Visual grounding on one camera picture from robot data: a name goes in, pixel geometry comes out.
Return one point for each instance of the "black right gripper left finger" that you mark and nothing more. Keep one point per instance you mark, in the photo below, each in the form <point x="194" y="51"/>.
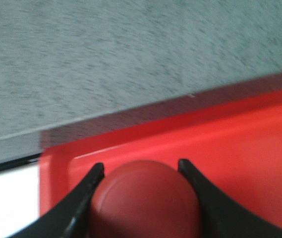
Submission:
<point x="67" y="219"/>

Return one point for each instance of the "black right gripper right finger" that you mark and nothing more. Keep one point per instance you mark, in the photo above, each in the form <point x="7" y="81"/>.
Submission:
<point x="222" y="217"/>

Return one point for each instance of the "red plastic tray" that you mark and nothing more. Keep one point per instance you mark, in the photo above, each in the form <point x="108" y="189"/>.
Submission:
<point x="237" y="146"/>

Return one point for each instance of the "grey stone slab right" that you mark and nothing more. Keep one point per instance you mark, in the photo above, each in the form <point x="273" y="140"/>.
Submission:
<point x="63" y="61"/>

